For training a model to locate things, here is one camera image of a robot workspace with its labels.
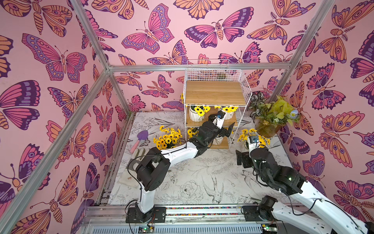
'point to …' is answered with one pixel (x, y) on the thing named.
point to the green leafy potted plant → (271, 117)
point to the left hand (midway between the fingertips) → (229, 118)
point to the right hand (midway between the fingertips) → (246, 149)
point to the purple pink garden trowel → (141, 135)
